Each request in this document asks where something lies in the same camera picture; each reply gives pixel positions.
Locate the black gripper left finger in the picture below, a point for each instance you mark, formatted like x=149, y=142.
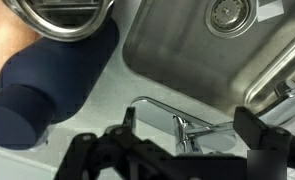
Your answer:
x=97, y=156

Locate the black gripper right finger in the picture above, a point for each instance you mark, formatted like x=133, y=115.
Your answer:
x=270, y=141

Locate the chrome sink tap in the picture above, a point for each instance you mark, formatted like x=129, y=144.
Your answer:
x=183, y=131

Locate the navy blue water bottle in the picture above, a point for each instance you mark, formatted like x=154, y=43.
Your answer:
x=57, y=83

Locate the stainless steel sink basin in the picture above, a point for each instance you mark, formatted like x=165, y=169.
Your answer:
x=187, y=56

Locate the white paper label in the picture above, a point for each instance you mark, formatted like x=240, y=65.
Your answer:
x=270, y=9

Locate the metal sink drain strainer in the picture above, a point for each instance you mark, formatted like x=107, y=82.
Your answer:
x=230, y=15

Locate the brown red can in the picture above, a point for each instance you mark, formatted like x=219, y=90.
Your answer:
x=63, y=16

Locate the orange towel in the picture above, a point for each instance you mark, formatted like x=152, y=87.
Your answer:
x=3, y=43

